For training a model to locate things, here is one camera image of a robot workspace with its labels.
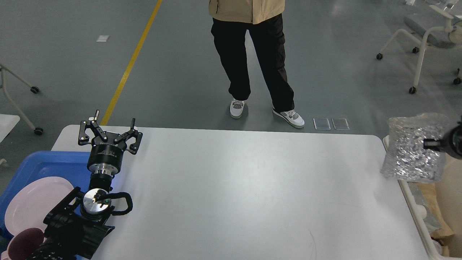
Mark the blue plastic tray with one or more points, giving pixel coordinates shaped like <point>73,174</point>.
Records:
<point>71,166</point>

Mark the aluminium foil sheet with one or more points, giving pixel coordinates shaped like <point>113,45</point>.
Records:
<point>418,197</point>

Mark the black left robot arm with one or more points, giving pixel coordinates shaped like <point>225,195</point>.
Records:
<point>76,226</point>

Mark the beige plastic bin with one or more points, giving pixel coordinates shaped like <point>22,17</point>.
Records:
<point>449,195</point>

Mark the white floor socket plate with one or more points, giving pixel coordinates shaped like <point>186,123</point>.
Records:
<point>340,124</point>

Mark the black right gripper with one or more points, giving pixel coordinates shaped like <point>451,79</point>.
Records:
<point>450,144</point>

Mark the crumpled brown paper in bin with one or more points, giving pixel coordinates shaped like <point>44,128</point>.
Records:
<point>442,245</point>

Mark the pink plate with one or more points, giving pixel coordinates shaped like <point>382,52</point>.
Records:
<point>30,205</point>

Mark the white side table corner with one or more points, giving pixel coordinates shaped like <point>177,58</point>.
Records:
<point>7,123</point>

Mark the brown paper bag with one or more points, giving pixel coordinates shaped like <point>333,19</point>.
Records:
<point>438,209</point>

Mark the white grey office chair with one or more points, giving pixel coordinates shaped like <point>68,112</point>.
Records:
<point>436,28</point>

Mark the aluminium foil piece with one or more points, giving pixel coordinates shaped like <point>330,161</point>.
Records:
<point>406,158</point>

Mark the pink mug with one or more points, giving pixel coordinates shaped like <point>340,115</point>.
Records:
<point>23,244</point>

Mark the person in black trousers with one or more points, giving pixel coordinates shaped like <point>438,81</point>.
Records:
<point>263,21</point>

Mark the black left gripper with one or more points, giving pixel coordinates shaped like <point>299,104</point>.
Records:
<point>109,154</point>

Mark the white chair left edge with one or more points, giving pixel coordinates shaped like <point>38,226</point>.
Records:
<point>13,101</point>

